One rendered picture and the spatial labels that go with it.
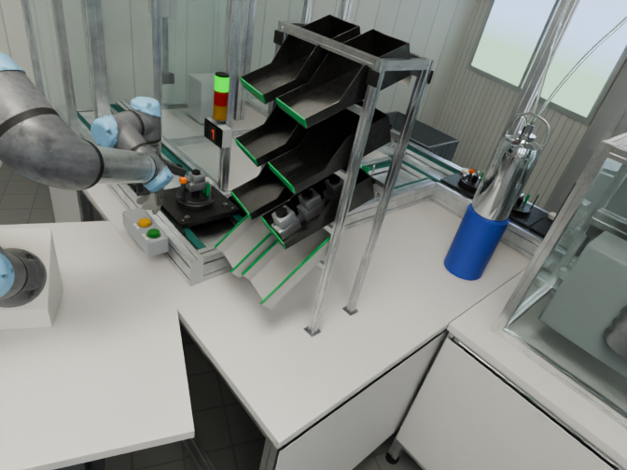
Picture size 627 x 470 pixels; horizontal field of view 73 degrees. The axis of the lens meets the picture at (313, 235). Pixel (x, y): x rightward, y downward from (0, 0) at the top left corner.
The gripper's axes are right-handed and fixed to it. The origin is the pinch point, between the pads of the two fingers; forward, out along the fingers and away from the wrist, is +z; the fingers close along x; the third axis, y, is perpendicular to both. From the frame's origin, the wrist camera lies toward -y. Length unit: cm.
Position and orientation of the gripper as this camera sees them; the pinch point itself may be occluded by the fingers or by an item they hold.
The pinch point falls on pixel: (156, 210)
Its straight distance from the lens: 143.6
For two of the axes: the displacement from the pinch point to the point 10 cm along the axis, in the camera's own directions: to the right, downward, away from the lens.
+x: 6.5, 5.2, -5.6
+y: -7.4, 2.6, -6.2
